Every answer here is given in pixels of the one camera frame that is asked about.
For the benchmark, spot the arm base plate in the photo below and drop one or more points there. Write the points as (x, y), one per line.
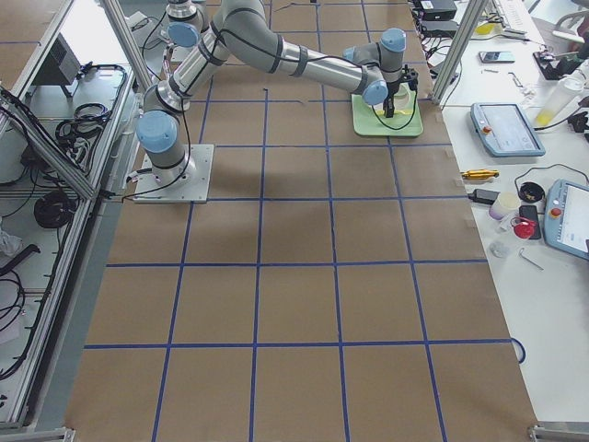
(188, 182)

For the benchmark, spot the yellow plastic fork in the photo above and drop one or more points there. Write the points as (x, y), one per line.
(395, 112)

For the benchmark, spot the squeeze bottle yellow liquid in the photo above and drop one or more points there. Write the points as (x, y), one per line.
(565, 91)

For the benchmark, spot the white paper cup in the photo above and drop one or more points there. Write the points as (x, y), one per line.
(505, 203)

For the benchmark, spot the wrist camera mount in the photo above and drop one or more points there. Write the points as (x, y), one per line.
(410, 77)

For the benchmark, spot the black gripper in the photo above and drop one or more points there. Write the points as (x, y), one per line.
(392, 93)

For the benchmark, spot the white round plate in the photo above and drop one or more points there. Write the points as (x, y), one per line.
(403, 98)

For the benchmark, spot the teach pendant tablet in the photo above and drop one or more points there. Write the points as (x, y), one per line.
(505, 131)

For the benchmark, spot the black smartphone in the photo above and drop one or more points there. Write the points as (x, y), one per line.
(500, 57)

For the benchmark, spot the right frame post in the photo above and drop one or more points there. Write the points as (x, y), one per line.
(467, 25)

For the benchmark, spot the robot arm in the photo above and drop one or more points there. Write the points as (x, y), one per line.
(240, 29)
(193, 12)

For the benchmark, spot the red round cap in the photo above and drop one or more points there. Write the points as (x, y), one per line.
(523, 228)

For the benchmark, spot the light green tray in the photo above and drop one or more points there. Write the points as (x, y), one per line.
(367, 123)

